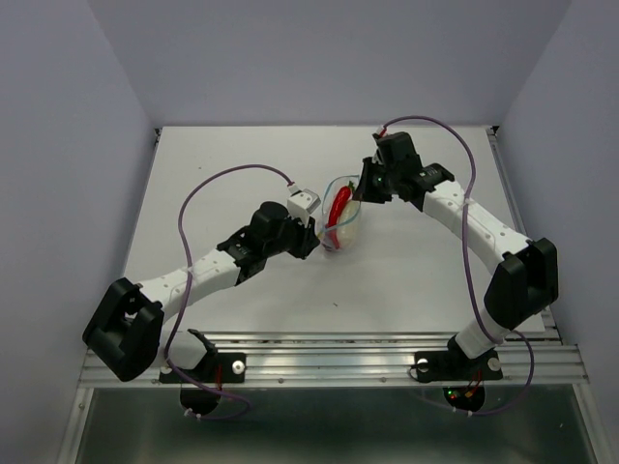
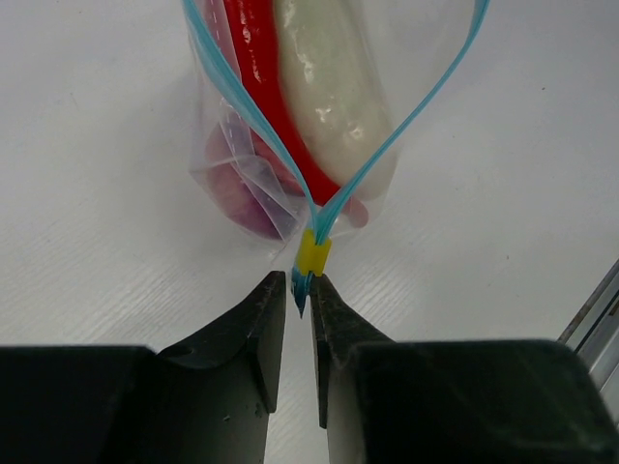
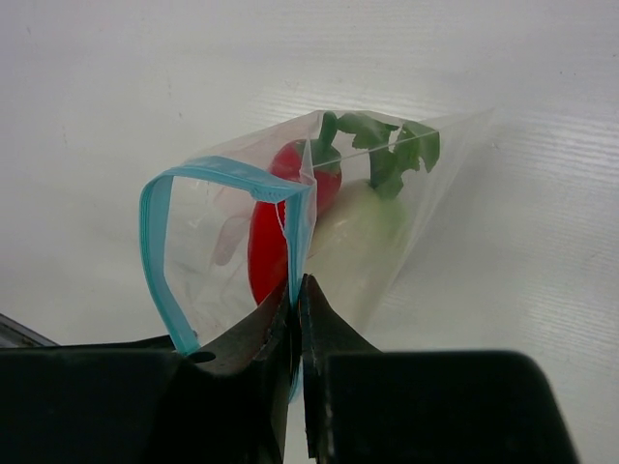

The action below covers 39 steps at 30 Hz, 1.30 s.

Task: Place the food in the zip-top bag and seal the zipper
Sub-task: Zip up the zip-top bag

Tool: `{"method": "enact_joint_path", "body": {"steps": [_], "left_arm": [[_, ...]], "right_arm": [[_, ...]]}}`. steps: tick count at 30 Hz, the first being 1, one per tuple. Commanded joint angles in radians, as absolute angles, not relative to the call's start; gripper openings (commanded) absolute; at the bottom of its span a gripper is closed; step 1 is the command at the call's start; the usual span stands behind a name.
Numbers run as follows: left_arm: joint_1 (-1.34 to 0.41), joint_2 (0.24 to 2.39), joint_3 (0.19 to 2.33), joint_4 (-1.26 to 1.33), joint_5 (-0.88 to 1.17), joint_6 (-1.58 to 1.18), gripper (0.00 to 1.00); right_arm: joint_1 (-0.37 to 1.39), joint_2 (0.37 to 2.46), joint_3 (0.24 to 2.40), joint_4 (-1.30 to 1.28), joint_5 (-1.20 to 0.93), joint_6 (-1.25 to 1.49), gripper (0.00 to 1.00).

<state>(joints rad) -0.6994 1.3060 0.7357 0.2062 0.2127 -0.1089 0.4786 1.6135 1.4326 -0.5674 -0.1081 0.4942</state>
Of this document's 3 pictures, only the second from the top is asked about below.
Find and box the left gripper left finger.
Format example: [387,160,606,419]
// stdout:
[157,271,286,463]

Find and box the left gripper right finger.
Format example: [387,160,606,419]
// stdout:
[310,275,401,463]

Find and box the purple onion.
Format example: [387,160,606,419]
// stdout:
[190,123,304,242]

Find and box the clear zip top bag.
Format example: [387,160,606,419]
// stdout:
[182,1,488,307]

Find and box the white radish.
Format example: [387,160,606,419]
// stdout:
[274,1,395,189]

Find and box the red chili pepper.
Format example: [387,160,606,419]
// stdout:
[223,1,339,206]

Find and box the aluminium rail frame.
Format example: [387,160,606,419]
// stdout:
[555,258,619,392]

